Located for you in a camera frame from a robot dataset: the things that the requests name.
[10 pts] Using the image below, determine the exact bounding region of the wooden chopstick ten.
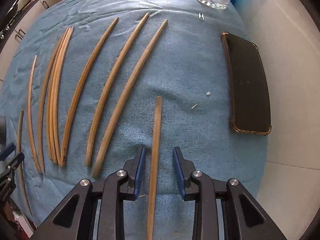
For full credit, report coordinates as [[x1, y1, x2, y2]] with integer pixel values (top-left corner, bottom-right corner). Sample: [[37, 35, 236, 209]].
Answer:
[[146, 96, 163, 239]]

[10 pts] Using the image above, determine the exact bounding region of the wooden chopstick three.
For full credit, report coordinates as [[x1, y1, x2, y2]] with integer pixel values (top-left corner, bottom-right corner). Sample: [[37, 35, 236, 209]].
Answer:
[[37, 37, 62, 171]]

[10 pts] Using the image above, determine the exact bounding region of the wooden chopstick six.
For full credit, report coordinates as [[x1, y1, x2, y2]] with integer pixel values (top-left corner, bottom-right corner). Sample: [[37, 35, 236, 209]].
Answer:
[[52, 27, 74, 166]]

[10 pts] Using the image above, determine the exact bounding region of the wooden chopstick eight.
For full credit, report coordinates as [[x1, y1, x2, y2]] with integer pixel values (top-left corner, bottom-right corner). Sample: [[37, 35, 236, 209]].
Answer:
[[85, 12, 150, 168]]

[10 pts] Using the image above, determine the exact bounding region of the wooden chopstick two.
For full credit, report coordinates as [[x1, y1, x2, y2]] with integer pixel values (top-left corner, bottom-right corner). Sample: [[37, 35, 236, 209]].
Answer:
[[27, 55, 42, 174]]

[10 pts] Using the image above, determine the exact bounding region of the blue towel table cover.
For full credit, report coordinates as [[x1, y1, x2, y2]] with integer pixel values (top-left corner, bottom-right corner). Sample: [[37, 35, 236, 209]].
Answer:
[[1, 0, 268, 239]]

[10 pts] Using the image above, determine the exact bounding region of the wooden chopstick five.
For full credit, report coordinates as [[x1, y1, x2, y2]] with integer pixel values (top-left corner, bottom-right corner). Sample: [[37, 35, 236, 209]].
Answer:
[[48, 27, 70, 164]]

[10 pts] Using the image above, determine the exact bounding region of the wooden chopstick one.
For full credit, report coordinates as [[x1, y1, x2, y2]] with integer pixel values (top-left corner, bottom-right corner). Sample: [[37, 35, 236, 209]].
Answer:
[[16, 109, 33, 215]]

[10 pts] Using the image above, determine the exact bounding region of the wooden chopstick four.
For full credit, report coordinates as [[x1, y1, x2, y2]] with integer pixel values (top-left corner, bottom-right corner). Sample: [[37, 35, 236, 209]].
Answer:
[[46, 34, 64, 164]]

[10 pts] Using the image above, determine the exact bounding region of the wooden chopstick nine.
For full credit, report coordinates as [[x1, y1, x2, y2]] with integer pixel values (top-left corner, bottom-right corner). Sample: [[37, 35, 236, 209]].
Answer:
[[92, 18, 168, 179]]

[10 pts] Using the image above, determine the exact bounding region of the wooden chopstick seven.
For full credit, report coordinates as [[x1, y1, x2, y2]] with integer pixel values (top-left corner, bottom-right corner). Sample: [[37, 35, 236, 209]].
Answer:
[[59, 17, 119, 167]]

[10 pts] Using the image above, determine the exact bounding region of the black smartphone gold case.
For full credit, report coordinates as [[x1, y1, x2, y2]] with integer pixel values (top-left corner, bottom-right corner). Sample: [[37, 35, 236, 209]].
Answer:
[[221, 32, 272, 135]]

